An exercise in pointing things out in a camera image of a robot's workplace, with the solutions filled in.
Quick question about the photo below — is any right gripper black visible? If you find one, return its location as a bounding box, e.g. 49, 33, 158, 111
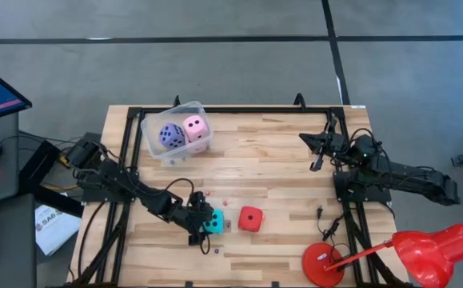
299, 118, 350, 171

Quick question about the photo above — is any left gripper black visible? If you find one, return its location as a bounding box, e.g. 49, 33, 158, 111
182, 190, 216, 246

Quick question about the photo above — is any teal foam die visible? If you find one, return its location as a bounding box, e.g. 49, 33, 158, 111
202, 209, 226, 235

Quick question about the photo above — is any purple foam die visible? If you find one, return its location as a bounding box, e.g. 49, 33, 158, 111
158, 122, 187, 150

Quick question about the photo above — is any clear plastic container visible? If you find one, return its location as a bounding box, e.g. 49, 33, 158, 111
140, 100, 215, 162

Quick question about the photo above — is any red foam die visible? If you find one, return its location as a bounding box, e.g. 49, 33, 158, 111
237, 206, 265, 234

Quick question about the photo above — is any white paper booklet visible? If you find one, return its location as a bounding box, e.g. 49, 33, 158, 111
34, 193, 82, 257

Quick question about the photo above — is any red desk lamp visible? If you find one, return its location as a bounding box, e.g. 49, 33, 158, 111
301, 222, 463, 288

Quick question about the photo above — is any black desk stand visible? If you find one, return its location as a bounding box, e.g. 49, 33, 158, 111
18, 139, 85, 219

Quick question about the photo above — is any grey desk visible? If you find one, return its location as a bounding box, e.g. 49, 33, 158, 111
0, 113, 38, 288

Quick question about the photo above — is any black lamp power cable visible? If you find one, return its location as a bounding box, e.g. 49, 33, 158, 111
316, 205, 351, 263

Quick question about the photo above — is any black aluminium table frame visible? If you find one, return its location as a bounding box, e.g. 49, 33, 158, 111
69, 104, 412, 288

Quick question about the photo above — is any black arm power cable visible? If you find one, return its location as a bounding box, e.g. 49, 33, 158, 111
77, 202, 108, 281

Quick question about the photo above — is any yellow cable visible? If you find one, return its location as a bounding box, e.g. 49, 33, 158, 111
41, 154, 81, 192

